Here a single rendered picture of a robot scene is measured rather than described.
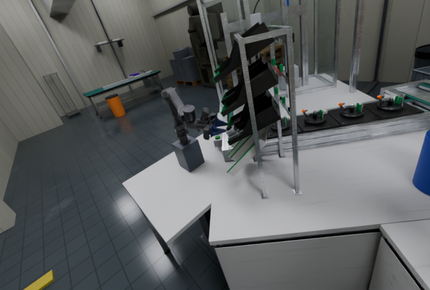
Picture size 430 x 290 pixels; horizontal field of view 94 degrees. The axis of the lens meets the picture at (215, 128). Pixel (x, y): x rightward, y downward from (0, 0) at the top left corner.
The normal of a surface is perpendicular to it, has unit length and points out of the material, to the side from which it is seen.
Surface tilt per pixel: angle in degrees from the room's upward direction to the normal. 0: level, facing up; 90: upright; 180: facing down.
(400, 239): 0
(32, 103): 90
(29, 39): 90
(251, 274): 90
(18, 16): 90
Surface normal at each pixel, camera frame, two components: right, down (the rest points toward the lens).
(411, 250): -0.22, -0.86
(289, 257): -0.04, 0.47
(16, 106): 0.65, 0.22
